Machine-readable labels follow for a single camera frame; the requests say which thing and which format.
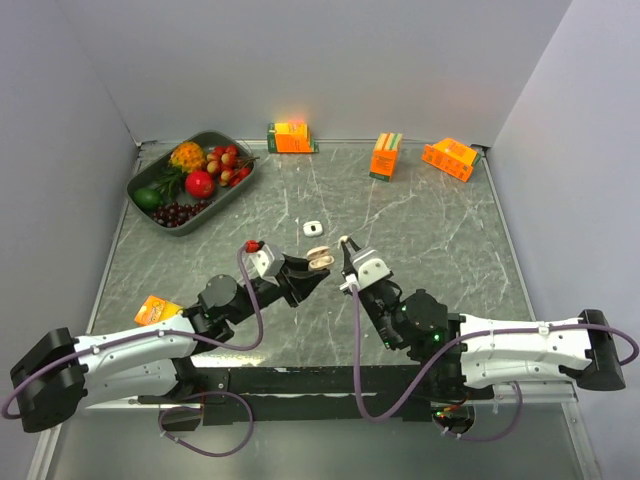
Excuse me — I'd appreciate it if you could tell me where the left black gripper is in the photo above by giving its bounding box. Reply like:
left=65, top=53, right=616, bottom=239
left=228, top=253, right=330, bottom=325

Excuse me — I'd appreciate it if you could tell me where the beige earbud charging case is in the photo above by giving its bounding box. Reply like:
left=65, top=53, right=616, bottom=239
left=306, top=246, right=335, bottom=271

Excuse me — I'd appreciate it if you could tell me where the white earbud charging case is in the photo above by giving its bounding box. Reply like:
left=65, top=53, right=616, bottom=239
left=302, top=220, right=324, bottom=238

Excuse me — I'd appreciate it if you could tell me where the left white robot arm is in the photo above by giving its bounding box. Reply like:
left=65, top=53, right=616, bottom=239
left=1, top=255, right=330, bottom=433

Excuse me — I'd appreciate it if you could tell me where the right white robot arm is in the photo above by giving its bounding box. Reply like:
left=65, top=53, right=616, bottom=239
left=340, top=236, right=626, bottom=399

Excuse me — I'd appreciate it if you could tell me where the orange sponge box back middle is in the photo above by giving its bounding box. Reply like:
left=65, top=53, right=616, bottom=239
left=369, top=132, right=403, bottom=182

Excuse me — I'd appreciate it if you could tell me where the orange sponge box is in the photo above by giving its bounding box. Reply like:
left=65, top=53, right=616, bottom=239
left=369, top=132, right=403, bottom=182
left=421, top=138, right=481, bottom=182
left=267, top=122, right=319, bottom=154
left=134, top=295, right=183, bottom=326

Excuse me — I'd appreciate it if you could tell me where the red lychee bunch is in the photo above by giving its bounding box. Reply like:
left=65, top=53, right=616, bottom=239
left=205, top=145, right=258, bottom=187

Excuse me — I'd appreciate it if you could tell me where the red apple toy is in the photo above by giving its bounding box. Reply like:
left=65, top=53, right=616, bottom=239
left=184, top=170, right=215, bottom=199

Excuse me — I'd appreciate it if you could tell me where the orange sponge box back left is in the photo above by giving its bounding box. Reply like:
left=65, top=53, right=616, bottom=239
left=267, top=122, right=319, bottom=154

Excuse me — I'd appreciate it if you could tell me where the dark grape bunch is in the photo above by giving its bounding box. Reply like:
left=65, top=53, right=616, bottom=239
left=151, top=200, right=210, bottom=229

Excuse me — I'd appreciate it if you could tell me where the orange sponge box back right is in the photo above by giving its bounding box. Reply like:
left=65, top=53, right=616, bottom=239
left=421, top=138, right=481, bottom=182

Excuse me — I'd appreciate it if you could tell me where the orange sponge box front left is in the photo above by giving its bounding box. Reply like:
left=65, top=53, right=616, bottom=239
left=134, top=295, right=183, bottom=326

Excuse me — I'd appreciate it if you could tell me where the orange pineapple toy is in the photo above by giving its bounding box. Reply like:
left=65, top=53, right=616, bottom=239
left=169, top=141, right=207, bottom=174

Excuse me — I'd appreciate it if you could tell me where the green lime toy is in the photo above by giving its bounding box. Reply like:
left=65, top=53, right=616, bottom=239
left=133, top=188, right=164, bottom=211

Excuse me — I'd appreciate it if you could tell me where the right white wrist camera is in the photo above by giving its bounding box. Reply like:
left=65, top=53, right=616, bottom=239
left=340, top=247, right=392, bottom=293

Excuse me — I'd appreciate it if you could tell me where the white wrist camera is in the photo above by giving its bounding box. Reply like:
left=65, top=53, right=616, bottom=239
left=340, top=247, right=392, bottom=293
left=245, top=240, right=285, bottom=279

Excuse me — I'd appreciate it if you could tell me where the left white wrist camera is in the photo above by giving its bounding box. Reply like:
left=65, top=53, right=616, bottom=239
left=245, top=240, right=285, bottom=279

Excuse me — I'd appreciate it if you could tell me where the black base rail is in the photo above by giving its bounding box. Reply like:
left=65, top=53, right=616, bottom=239
left=137, top=365, right=495, bottom=426

